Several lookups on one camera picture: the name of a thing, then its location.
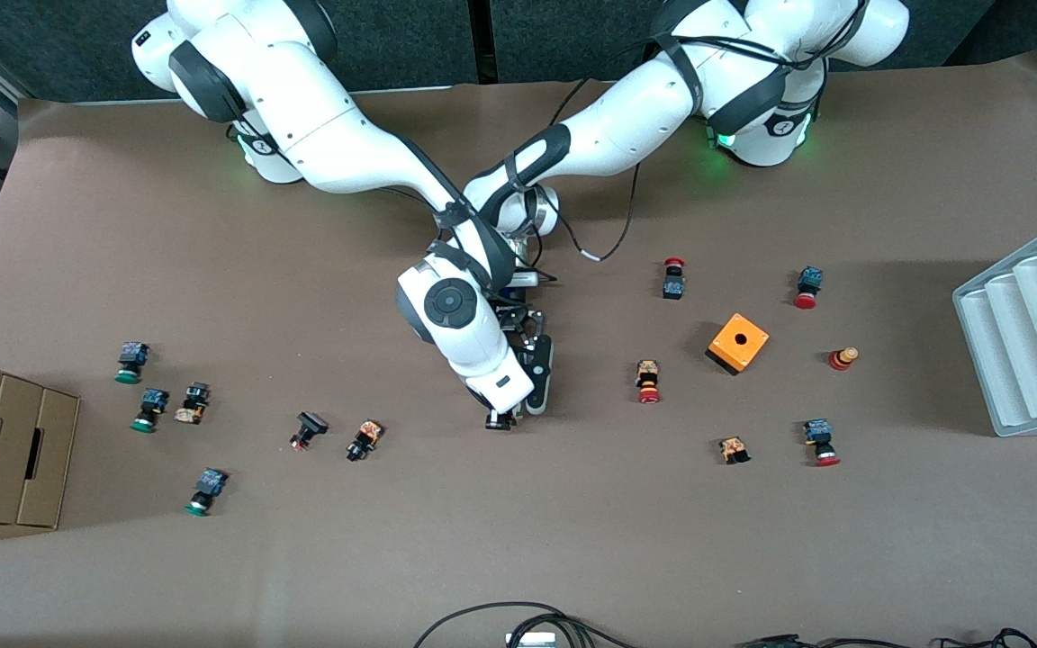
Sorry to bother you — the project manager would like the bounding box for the brown paper table cover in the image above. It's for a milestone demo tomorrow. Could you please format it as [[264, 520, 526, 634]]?
[[0, 52, 1037, 648]]

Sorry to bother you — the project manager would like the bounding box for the black orange push button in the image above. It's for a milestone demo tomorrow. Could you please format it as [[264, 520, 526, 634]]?
[[345, 418, 385, 464]]

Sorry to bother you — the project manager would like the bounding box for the black button red contact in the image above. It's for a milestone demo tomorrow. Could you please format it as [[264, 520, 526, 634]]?
[[289, 410, 329, 452]]

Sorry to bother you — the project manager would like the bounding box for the red button blue block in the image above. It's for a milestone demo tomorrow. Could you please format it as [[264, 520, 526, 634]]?
[[802, 418, 842, 468], [793, 265, 825, 311]]

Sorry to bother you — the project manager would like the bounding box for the beige black contact block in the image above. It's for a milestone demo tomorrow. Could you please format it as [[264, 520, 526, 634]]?
[[174, 382, 212, 426]]

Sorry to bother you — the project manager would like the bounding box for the brown cardboard divider box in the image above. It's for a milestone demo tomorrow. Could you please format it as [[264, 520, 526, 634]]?
[[0, 353, 81, 530]]

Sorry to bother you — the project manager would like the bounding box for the grey ridged plastic tray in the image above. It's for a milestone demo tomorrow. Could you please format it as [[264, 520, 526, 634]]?
[[951, 213, 1037, 439]]

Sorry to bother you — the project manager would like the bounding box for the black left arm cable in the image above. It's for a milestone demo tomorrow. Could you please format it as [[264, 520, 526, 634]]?
[[528, 76, 645, 289]]

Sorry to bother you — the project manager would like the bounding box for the black looped cable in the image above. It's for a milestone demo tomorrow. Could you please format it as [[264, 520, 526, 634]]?
[[412, 601, 641, 648]]

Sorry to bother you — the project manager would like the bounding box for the orange push button enclosure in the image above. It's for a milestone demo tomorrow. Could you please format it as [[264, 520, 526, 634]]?
[[705, 312, 771, 377]]

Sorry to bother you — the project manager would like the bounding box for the green push button switch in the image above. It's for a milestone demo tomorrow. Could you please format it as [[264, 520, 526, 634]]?
[[184, 467, 230, 518], [115, 341, 151, 385], [131, 388, 170, 434]]

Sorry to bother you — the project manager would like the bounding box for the black thin cable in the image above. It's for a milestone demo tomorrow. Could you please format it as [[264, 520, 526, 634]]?
[[735, 628, 1037, 648]]

